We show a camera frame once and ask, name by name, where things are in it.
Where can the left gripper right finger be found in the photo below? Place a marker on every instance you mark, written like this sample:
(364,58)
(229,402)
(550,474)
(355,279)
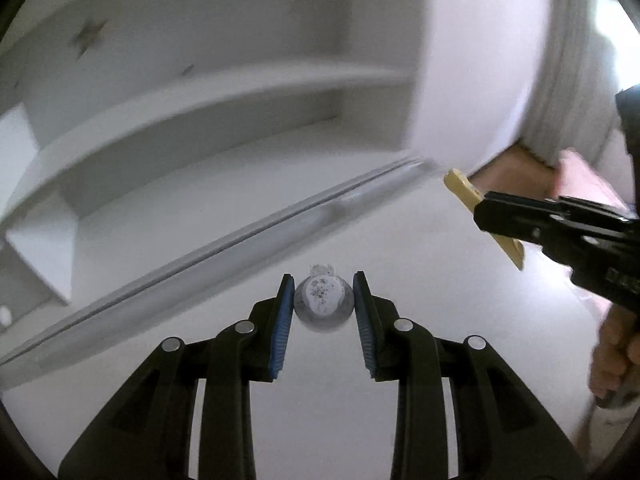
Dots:
(502,430)

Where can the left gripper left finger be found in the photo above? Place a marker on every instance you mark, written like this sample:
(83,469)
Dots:
(186,397)

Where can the white drawer knob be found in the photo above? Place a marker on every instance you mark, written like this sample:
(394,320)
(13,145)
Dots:
(5,316)

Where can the grey curtain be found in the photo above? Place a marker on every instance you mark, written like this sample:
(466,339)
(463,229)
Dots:
(573,102)

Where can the pink bedding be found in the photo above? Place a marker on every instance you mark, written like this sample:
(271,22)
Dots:
(574,177)

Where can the right hand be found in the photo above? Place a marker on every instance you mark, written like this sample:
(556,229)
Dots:
(615,358)

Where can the yellow plastic tube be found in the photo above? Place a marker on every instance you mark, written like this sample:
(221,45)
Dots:
(483,215)

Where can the white desk hutch shelf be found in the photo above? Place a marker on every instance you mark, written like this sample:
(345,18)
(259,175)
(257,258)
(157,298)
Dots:
(136,131)

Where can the white paper ball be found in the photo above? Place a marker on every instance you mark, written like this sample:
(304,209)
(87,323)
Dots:
(323,301)

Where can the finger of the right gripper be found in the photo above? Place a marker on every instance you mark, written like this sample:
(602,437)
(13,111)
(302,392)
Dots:
(539,221)

